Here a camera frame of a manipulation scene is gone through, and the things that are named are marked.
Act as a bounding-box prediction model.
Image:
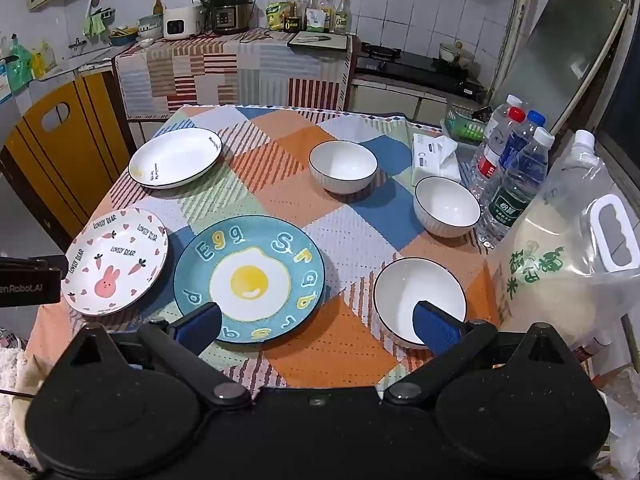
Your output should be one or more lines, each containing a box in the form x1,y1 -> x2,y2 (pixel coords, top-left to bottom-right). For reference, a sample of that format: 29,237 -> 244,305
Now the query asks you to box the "white bowl with black rim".
373,257 -> 468,350
413,176 -> 482,239
308,140 -> 379,195

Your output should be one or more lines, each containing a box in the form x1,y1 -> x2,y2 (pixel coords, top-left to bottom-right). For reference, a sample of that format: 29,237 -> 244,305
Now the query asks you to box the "green hanging cloth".
82,7 -> 113,40

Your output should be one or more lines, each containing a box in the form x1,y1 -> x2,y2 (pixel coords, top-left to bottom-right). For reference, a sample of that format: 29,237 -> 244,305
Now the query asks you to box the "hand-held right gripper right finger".
382,300 -> 571,408

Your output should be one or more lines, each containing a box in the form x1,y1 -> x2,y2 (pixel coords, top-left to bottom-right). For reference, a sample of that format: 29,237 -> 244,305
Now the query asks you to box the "stack of pale bowls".
137,14 -> 165,41

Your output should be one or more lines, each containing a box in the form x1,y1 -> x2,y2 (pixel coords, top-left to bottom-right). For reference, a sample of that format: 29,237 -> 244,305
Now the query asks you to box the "green plastic basket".
440,104 -> 493,145

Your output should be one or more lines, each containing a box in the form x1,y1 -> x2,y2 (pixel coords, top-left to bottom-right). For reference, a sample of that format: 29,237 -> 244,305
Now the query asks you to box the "black pressure cooker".
210,0 -> 252,36

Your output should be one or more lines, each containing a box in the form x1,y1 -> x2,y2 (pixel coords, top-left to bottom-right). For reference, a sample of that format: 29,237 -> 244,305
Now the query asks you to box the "yellow food package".
265,1 -> 292,31

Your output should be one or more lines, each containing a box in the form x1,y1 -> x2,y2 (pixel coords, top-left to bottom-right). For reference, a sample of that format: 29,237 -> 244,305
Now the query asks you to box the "blue cap water bottle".
492,110 -> 546,186

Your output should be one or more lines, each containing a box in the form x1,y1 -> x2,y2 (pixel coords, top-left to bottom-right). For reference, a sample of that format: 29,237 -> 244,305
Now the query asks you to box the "blue and yellow bowl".
109,27 -> 141,47

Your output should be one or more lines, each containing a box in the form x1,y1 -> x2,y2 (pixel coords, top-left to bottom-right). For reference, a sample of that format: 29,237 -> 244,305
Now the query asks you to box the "white tissue pack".
411,133 -> 462,187

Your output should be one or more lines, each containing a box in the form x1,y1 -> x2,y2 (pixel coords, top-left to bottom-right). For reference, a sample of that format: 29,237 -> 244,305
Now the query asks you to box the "clear plastic bag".
595,365 -> 640,461

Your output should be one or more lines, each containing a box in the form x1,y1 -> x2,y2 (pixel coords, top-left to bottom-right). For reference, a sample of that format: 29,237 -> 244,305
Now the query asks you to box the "clear rice bag with handle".
487,130 -> 640,348

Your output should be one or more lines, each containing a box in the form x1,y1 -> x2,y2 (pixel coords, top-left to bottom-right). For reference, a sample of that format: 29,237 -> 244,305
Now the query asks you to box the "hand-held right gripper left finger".
65,301 -> 253,408

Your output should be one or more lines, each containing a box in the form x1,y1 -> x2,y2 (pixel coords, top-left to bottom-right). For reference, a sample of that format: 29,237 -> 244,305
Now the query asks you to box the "green detergent bottle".
7,34 -> 33,93

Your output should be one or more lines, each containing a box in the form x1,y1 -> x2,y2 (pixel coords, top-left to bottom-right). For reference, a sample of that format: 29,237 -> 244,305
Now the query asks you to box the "black gas stove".
352,42 -> 488,103

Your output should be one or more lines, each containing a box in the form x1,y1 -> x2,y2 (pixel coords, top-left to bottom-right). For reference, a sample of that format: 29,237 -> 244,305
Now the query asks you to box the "white cutting board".
287,30 -> 350,54

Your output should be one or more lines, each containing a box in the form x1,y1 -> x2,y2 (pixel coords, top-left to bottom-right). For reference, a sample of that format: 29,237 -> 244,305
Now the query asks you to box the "green label water bottle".
475,127 -> 556,250

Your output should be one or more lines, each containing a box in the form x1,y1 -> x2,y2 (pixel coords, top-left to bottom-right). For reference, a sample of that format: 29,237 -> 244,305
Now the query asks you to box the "white plate with black rim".
128,127 -> 224,190

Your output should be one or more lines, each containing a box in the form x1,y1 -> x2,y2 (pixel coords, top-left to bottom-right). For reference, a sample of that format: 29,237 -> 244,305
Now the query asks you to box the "white cooking pot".
439,40 -> 476,68

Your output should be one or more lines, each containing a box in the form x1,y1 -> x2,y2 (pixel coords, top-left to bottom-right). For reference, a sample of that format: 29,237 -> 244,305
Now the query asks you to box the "white rice cooker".
163,5 -> 207,41

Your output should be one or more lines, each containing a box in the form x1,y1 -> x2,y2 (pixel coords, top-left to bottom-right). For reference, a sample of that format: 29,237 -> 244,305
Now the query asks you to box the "white cap water bottle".
482,94 -> 523,148

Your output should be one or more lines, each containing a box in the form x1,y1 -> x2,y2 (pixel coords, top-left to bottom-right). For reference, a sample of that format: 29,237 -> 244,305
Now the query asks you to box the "blue fried egg plate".
173,215 -> 326,345

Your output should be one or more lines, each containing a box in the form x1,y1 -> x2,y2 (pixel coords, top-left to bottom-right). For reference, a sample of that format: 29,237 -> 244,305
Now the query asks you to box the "striped patchwork counter cloth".
114,27 -> 357,122

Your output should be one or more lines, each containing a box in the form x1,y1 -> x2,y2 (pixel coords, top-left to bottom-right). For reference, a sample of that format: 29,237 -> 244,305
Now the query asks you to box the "white bunny print plate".
61,207 -> 170,317

